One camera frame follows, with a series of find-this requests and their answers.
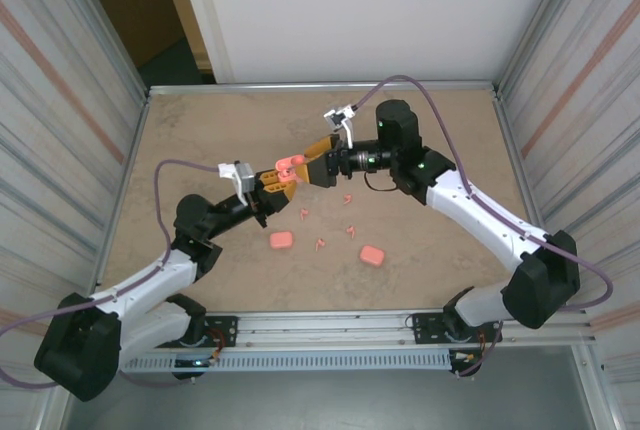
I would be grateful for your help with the wide aluminium base mounting rail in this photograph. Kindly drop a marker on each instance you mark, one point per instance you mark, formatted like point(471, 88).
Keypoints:
point(325, 325)

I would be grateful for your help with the brown wooden door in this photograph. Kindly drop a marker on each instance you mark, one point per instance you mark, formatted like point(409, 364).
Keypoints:
point(125, 0)

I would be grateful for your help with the pink earbud charging case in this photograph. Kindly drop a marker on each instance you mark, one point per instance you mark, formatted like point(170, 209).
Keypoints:
point(371, 255)
point(281, 241)
point(285, 164)

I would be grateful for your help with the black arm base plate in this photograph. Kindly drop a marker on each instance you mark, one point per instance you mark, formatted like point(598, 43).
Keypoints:
point(222, 330)
point(425, 332)

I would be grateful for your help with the translucent corrugated enclosure panel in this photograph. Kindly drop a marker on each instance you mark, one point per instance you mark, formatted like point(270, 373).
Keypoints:
point(590, 150)
point(50, 150)

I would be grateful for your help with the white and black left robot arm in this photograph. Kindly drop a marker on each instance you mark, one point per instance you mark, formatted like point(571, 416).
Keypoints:
point(150, 280)

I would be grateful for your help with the long aluminium table frame rail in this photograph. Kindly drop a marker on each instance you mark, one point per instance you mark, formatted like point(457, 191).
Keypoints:
point(320, 87)

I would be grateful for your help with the aluminium side frame rail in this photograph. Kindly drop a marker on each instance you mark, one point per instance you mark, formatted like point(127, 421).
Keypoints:
point(531, 200)
point(123, 200)

